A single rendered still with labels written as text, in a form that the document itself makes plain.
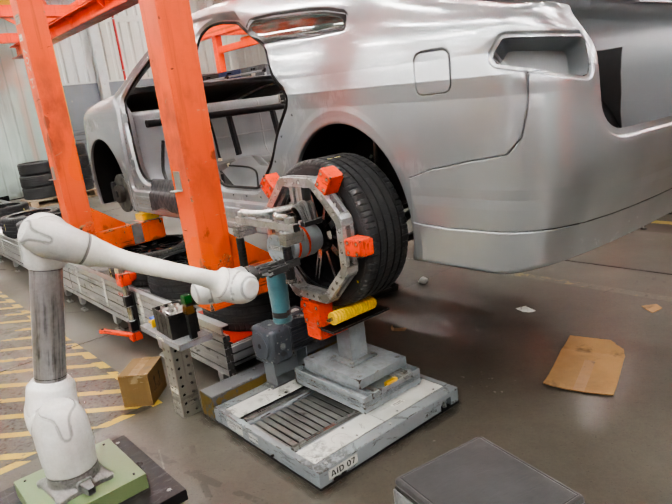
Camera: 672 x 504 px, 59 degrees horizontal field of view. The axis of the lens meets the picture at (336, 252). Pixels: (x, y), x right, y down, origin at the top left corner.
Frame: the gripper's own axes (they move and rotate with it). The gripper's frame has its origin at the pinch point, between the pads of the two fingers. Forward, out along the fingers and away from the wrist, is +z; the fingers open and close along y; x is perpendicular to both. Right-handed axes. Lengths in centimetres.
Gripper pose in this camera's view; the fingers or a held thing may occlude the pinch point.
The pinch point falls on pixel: (289, 262)
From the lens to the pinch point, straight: 232.9
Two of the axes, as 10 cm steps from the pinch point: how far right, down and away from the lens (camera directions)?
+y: 6.5, 1.2, -7.5
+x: -1.2, -9.6, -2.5
